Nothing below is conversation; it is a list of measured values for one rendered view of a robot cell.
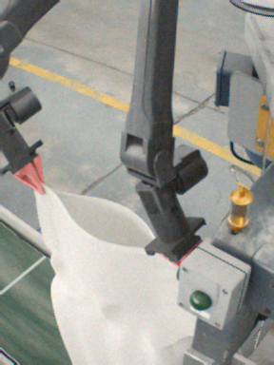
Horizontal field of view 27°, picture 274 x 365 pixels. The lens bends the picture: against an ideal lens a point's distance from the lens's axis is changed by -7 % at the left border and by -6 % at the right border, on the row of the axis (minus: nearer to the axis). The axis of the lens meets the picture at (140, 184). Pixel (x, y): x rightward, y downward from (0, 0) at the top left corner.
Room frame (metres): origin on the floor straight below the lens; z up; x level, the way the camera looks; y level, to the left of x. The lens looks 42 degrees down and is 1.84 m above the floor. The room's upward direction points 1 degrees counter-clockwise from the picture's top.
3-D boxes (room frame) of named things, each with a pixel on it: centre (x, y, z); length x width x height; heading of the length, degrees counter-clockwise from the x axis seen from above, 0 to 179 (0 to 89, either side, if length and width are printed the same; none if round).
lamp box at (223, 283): (0.43, -0.09, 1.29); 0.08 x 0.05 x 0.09; 51
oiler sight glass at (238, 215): (0.49, -0.12, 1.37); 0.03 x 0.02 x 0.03; 51
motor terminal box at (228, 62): (0.96, -0.19, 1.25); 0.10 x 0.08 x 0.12; 166
